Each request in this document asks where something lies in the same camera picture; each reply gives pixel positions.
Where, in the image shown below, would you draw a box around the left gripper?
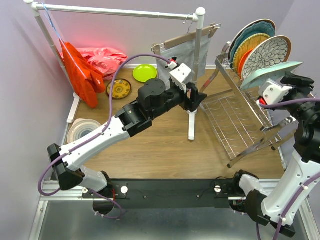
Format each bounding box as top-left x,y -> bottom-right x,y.
150,82 -> 208,120

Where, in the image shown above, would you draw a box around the light blue divided tray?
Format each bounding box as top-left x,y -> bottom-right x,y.
240,61 -> 303,91

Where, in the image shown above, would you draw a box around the brown rim floral plate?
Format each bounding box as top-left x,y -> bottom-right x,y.
241,35 -> 292,80

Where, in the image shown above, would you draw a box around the lime green plate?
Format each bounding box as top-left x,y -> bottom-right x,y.
132,64 -> 158,83

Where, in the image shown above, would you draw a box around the orange plastic plate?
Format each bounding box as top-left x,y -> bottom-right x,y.
238,48 -> 253,77

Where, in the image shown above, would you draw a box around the woven bamboo plate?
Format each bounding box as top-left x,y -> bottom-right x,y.
232,33 -> 270,70

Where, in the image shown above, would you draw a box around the teal scalloped plate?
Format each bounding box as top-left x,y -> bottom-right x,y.
229,20 -> 276,67

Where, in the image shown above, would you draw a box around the large floral ceramic plate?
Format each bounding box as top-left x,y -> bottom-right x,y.
227,18 -> 277,58

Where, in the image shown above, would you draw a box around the white striped plate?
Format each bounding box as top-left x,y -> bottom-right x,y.
66,118 -> 101,144

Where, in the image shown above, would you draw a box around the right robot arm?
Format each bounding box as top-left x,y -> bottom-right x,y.
230,71 -> 320,240

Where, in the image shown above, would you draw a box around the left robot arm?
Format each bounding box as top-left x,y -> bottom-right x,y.
47,78 -> 207,198

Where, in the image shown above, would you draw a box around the metal dish rack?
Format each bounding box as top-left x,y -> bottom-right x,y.
200,42 -> 296,168

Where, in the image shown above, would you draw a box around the beige clip hanger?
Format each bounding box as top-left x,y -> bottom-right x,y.
151,23 -> 221,55

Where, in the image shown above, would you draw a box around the dark yellow patterned plate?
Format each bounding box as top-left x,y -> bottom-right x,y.
106,78 -> 132,100

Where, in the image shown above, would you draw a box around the pink plastic bag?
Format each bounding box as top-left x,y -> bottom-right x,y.
76,47 -> 128,81

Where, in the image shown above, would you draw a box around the orange garment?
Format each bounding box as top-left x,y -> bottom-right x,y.
59,40 -> 105,109

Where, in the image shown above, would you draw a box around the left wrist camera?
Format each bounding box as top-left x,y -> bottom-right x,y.
167,58 -> 195,93

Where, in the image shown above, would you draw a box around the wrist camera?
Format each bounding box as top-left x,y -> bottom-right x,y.
257,79 -> 293,105
167,58 -> 195,93

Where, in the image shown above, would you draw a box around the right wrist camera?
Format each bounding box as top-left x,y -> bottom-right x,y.
257,79 -> 293,105

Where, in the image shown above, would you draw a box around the white clothes rack frame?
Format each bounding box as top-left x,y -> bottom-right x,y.
23,0 -> 207,141

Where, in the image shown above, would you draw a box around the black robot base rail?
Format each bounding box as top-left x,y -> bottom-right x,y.
98,177 -> 245,210

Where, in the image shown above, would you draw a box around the blue wire hanger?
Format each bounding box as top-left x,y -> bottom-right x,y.
41,2 -> 87,79

